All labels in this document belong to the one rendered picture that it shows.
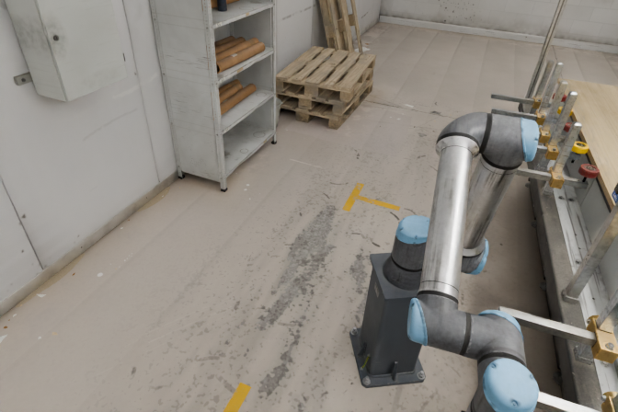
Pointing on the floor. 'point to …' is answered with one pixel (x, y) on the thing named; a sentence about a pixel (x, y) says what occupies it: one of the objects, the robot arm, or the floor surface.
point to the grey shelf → (212, 153)
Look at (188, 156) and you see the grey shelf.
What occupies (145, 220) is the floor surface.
